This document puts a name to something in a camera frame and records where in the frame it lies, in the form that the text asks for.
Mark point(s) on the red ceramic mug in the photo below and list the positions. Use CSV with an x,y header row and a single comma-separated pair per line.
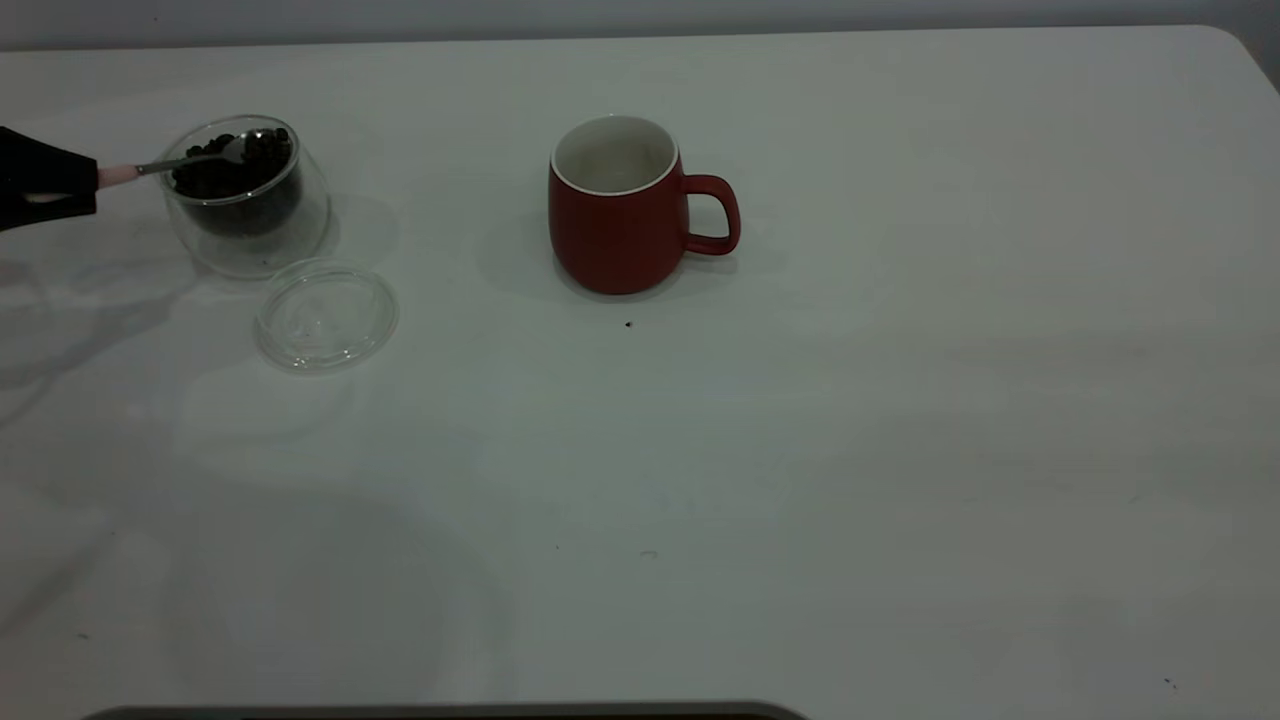
x,y
615,240

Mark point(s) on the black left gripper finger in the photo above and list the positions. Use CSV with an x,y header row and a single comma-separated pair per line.
x,y
40,212
40,165

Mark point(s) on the clear glass lid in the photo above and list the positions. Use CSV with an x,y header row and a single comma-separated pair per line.
x,y
326,318

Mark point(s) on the clear glass jar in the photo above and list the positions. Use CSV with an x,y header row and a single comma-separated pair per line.
x,y
250,245

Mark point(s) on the dark coffee beans pile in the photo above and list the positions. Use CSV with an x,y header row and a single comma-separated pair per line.
x,y
235,185

